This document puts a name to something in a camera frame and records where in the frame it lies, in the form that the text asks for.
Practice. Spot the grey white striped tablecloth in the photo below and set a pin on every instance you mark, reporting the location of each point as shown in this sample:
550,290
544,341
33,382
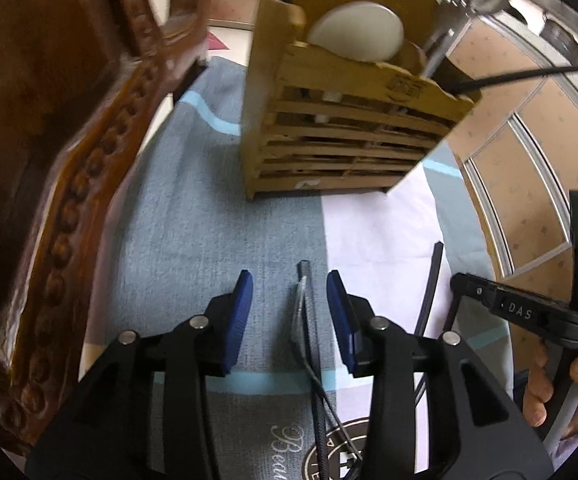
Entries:
181,229

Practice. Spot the wooden utensil holder box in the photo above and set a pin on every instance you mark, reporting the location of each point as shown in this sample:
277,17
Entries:
314,121

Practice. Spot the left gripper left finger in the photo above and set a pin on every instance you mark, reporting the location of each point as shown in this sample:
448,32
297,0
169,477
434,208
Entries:
141,411

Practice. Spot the dark textured chopstick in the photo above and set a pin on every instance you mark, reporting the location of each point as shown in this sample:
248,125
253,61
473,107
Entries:
305,348

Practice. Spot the black chopstick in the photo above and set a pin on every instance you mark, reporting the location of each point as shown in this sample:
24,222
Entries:
432,281
466,86

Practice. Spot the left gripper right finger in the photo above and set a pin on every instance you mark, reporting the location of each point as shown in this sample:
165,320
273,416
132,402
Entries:
436,411

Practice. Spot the black chopstick on cloth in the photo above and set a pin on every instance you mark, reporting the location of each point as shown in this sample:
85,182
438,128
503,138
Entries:
432,281

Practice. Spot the right hand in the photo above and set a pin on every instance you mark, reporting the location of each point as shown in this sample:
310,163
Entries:
540,390

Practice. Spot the carved wooden chair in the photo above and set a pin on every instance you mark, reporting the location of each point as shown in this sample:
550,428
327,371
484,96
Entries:
80,81

